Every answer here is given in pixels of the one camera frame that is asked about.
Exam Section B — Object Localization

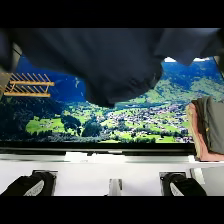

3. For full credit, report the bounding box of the pink garment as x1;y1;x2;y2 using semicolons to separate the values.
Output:
185;102;224;162

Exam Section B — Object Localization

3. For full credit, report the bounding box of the grey garment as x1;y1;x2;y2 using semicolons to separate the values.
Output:
203;96;224;155

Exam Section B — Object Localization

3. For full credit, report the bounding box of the dark olive garment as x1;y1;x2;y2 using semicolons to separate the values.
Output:
191;96;211;152

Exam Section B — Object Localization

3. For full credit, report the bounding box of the dark blue shirt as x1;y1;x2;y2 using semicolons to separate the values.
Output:
0;28;224;108

